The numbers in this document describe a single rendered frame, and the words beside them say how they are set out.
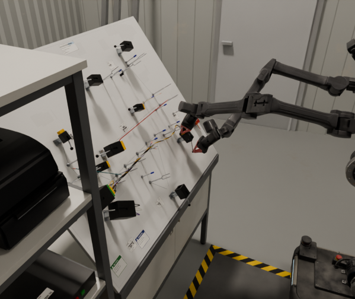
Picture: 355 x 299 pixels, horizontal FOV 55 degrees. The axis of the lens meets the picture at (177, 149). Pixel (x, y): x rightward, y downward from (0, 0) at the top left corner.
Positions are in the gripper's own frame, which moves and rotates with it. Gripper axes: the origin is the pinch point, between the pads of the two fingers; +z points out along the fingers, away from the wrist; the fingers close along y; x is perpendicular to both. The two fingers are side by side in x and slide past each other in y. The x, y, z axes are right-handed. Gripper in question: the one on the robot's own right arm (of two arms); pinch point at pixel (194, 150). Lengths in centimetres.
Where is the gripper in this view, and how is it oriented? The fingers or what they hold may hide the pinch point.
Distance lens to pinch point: 202.3
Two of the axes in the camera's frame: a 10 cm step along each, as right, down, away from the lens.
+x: 7.4, 6.3, 2.4
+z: -6.1, 4.6, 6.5
